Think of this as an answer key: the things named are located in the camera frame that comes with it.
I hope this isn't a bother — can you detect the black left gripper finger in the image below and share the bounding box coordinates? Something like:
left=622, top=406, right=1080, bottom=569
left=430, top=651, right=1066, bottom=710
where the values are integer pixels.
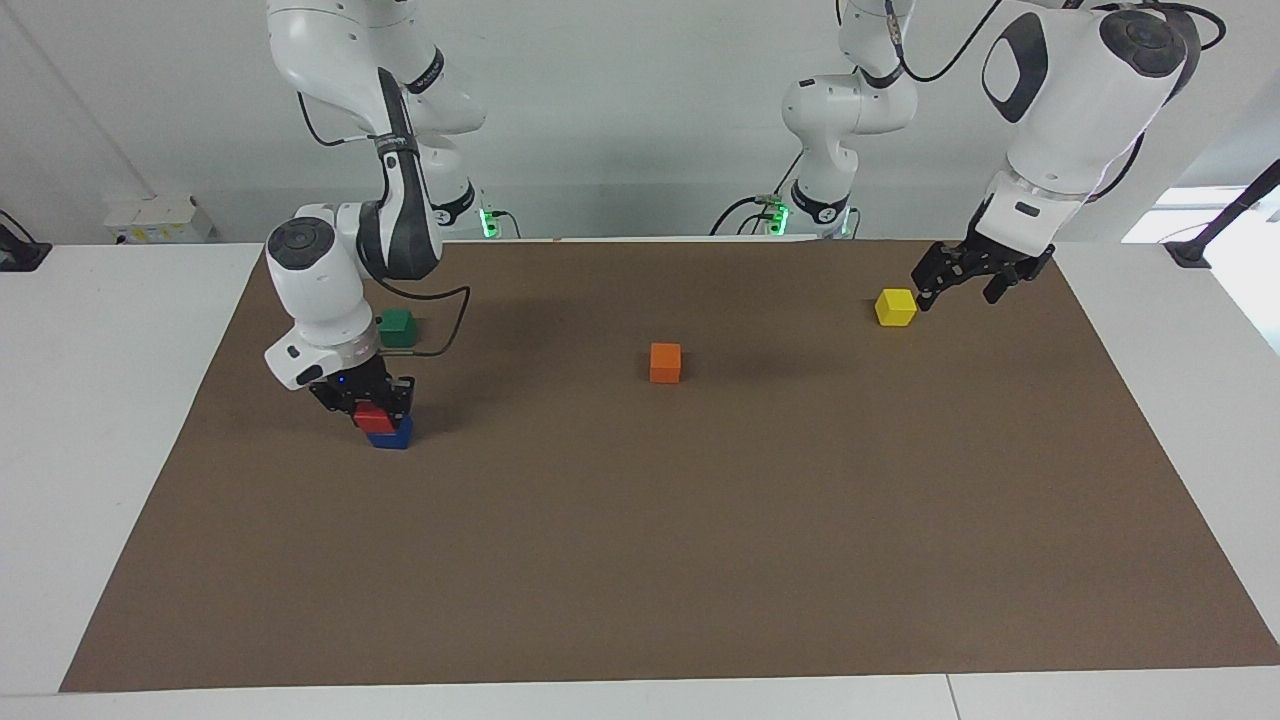
left=911, top=243, right=967, bottom=314
left=982, top=262, right=1033, bottom=305

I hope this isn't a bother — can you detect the brown table mat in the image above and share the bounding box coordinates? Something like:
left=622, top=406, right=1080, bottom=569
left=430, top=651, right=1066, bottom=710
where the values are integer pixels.
left=60, top=238, right=1280, bottom=694

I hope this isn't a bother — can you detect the black table clamp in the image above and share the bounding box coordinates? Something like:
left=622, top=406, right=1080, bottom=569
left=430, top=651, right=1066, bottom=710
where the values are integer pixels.
left=0, top=208, right=54, bottom=274

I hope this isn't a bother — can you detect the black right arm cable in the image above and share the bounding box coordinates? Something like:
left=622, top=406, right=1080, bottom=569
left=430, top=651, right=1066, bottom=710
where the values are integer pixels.
left=297, top=88, right=472, bottom=359

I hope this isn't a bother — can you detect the black left base cable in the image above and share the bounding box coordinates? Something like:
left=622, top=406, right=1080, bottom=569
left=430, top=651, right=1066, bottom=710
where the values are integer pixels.
left=709, top=150, right=806, bottom=238

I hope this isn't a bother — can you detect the black camera stand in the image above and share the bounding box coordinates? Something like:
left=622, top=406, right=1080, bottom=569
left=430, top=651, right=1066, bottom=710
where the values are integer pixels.
left=1163, top=157, right=1280, bottom=270

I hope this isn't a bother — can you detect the white wall box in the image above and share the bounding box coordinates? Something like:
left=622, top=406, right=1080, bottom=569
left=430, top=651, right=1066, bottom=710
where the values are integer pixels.
left=103, top=194, right=217, bottom=245

